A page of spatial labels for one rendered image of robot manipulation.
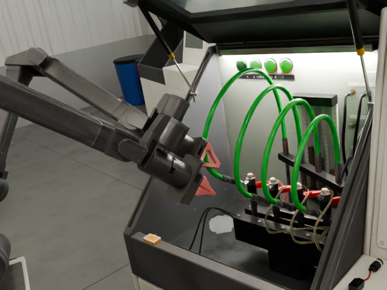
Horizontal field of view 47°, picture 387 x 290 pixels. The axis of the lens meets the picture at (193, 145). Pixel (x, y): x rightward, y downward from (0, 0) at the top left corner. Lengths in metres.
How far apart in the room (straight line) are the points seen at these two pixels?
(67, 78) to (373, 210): 0.87
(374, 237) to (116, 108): 0.71
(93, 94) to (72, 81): 0.08
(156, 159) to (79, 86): 0.43
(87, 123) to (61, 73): 0.45
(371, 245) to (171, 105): 0.60
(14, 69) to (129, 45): 7.17
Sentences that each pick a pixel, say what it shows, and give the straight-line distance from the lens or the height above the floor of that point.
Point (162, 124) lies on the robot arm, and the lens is 0.89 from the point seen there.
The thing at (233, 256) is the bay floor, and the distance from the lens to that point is 1.47.
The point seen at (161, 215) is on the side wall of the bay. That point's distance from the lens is 1.52.
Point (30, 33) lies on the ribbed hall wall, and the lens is 7.77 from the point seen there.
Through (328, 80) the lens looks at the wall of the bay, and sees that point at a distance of 1.42.
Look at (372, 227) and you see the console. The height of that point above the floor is 1.04.
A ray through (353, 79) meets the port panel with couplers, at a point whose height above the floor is 1.34.
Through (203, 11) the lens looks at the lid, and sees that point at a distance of 1.43.
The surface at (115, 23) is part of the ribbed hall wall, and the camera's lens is 8.39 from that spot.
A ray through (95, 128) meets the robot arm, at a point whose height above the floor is 1.44.
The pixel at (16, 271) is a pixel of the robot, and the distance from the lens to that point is 1.28.
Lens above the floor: 1.65
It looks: 19 degrees down
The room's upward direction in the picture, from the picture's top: 9 degrees counter-clockwise
